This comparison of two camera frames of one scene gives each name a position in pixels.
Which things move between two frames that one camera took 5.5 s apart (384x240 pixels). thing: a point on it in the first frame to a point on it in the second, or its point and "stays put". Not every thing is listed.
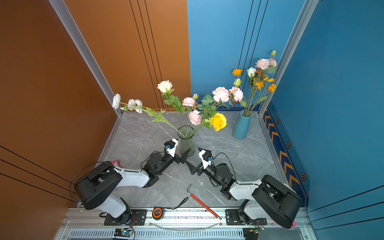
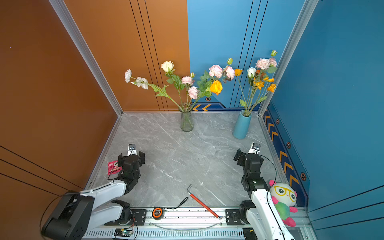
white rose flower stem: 251,72 stays put
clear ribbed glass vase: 186,132 to 187,125
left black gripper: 182,159 to 141,160
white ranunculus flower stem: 136,105 to 140,81
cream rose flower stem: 167,92 to 167,66
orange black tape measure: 157,213 stays put
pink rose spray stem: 220,95 to 227,74
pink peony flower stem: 269,65 stays put
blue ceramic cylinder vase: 241,126 stays put
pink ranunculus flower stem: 194,117 to 192,91
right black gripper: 192,169 to 243,157
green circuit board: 123,232 stays put
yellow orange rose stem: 218,121 to 205,86
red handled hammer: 190,193 stays put
